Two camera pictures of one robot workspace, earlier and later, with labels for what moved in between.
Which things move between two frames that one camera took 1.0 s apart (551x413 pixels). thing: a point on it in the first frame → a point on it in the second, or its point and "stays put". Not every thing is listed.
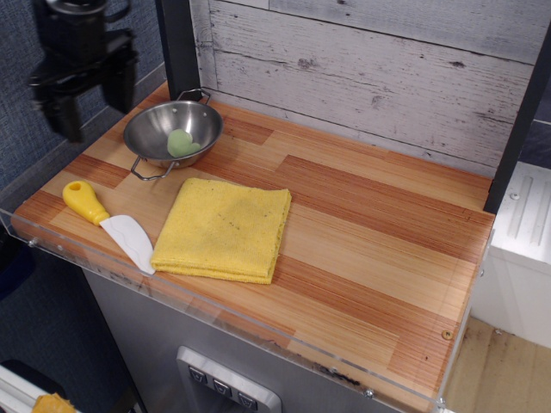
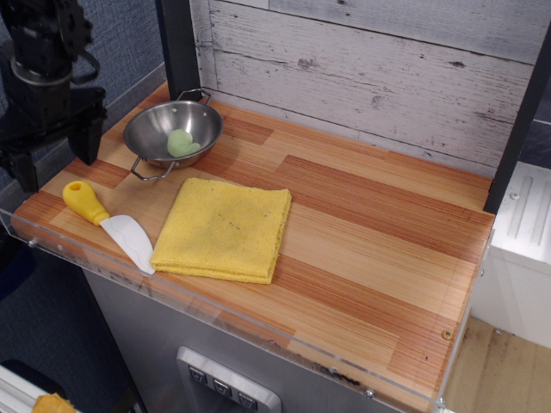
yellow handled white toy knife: (126, 231) stays put
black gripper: (82, 49) → (42, 105)
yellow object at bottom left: (52, 403) stays put
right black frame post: (498, 186) stays put
